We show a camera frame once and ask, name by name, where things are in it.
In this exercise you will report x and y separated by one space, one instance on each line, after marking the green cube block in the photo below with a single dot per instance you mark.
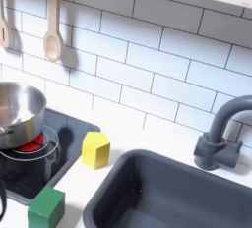
46 209

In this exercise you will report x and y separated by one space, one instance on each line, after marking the yellow house-shaped block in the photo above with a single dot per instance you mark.
95 150

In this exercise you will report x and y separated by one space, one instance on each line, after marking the black stove top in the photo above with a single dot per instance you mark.
65 133

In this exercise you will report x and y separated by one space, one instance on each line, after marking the wooden spoon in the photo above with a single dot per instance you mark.
53 42

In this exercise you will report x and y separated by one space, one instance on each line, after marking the dark grey tap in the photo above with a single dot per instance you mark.
216 140

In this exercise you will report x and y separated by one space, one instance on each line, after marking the red stove burner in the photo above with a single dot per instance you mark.
32 145

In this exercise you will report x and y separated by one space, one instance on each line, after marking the dark grey sink basin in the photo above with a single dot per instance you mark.
170 199

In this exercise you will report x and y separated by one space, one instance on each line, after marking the steel pot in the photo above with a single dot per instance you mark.
19 120

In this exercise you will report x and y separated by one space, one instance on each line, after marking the wooden slotted spatula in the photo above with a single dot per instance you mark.
4 32

